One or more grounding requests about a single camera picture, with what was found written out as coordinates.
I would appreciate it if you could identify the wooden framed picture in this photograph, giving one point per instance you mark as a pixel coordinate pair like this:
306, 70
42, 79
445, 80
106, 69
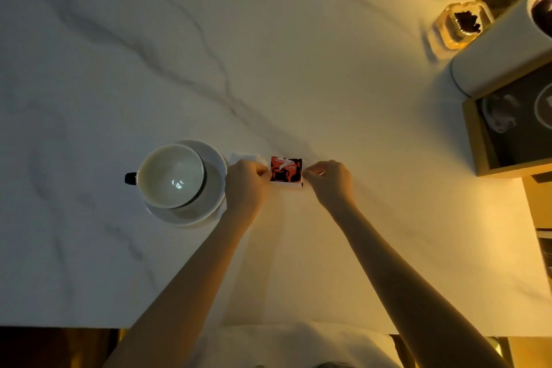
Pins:
513, 130

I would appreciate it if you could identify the person's left thumb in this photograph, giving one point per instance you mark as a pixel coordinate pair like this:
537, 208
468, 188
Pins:
267, 179

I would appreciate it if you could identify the person's right thumb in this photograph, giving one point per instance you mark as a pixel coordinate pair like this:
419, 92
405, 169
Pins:
311, 180

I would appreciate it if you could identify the person's right hand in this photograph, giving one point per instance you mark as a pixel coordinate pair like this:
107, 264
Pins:
331, 184

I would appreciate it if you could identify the white saucer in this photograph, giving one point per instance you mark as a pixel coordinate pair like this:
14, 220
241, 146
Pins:
207, 195

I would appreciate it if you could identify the white coffee cup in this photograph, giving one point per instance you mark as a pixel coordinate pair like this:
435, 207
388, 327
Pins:
169, 176

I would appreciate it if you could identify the glass ashtray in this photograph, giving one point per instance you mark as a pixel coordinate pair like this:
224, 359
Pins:
463, 25

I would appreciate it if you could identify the person's white shirt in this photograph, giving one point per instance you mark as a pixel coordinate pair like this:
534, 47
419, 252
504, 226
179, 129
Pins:
297, 346

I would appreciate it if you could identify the red coffee sachet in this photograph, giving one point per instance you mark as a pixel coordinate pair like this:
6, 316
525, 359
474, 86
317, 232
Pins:
286, 169

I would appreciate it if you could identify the person's left forearm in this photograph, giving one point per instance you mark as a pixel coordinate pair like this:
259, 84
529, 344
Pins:
189, 285

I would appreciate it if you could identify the person's right forearm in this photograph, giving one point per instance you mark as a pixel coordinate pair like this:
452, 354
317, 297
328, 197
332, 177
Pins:
401, 285

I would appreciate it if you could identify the person's left hand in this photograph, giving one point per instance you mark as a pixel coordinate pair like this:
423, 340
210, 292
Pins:
245, 187

